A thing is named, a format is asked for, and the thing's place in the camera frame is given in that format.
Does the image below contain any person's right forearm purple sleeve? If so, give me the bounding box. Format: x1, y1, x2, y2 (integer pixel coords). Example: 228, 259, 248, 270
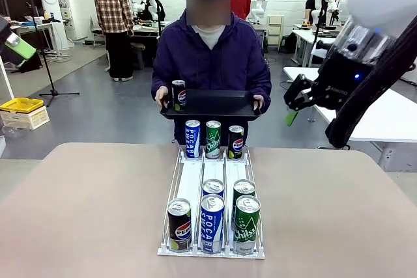
151, 72, 173, 92

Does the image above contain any white plastic crate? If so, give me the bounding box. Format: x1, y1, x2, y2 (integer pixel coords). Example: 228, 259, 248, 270
0, 105, 51, 131

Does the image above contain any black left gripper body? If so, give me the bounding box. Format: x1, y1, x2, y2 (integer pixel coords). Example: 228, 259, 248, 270
0, 16, 14, 51

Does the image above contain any small white background table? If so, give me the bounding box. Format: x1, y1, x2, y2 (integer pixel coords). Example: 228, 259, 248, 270
291, 29, 339, 67

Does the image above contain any white can dispenser rack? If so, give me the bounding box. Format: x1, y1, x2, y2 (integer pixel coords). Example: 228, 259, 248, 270
156, 146, 266, 260

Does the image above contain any person's right hand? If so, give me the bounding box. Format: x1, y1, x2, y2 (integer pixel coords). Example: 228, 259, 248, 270
154, 85, 173, 108

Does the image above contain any large white table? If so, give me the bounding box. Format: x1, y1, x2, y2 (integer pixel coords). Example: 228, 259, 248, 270
282, 66, 417, 172

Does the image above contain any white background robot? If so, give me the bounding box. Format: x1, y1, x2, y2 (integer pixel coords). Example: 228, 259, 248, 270
249, 0, 271, 25

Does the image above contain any black camera tripod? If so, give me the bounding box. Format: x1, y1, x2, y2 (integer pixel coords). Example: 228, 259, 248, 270
312, 0, 328, 44

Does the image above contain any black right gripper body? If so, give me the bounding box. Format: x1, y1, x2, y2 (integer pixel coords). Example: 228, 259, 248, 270
308, 50, 376, 112

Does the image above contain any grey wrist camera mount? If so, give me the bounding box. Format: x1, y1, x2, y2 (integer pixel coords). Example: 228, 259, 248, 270
332, 19, 397, 67

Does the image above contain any yellow plastic crate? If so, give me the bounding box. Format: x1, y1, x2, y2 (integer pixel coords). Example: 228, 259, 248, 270
0, 97, 45, 115

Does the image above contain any black Pepsi can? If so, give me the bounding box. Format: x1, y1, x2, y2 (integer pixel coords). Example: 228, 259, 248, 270
167, 198, 192, 253
171, 79, 187, 112
227, 124, 245, 160

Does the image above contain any blue Pocari Sweat can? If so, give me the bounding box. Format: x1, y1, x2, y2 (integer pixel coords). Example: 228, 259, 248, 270
184, 120, 201, 159
199, 194, 226, 255
201, 178, 225, 199

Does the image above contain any person in purple jacket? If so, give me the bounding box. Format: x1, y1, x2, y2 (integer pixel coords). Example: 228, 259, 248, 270
151, 0, 272, 145

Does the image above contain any black plastic tray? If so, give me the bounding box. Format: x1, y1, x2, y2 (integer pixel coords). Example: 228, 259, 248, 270
159, 89, 263, 122

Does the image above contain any white background desk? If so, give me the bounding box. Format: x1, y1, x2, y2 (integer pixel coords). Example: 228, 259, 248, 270
9, 20, 63, 57

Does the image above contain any white drawer cabinet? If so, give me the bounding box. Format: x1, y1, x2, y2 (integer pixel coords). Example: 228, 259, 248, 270
267, 15, 285, 46

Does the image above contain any black microphone stand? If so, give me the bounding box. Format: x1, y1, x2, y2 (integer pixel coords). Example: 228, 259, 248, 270
25, 1, 81, 108

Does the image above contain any clear plastic bowl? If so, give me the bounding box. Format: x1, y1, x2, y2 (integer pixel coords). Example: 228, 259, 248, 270
1, 123, 30, 139

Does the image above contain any green Chilsung cider can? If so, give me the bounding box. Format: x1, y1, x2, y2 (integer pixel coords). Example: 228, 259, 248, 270
233, 195, 261, 255
205, 120, 222, 160
231, 179, 257, 232

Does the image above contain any person's left forearm purple sleeve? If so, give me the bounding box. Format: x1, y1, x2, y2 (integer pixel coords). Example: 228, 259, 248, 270
252, 76, 272, 103

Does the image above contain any person in plaid shirt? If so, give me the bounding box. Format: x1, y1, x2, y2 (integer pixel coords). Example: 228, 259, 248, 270
93, 0, 135, 82

